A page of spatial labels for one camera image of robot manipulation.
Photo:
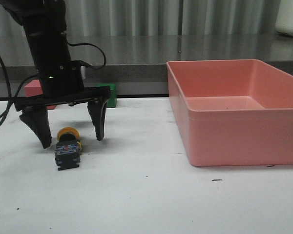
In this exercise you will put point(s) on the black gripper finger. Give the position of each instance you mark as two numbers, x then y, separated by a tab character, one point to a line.
97	110
37	120

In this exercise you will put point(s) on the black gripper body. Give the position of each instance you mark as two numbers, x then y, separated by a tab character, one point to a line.
64	86

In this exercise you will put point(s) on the yellow mushroom push button switch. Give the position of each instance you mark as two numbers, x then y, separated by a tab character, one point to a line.
68	149

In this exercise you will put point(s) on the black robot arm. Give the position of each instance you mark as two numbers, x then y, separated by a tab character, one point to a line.
44	25

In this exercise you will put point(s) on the green cube block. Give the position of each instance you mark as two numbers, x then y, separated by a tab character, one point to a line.
112	101

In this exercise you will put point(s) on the pink cube block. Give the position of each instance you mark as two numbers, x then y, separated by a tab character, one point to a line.
33	88

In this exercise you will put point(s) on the grey pleated curtain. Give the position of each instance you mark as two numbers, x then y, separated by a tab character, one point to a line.
170	17

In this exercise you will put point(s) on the pink plastic bin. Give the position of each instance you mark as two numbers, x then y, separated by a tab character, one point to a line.
232	112

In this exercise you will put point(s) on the white appliance in background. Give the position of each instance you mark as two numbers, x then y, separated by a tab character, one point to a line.
284	19

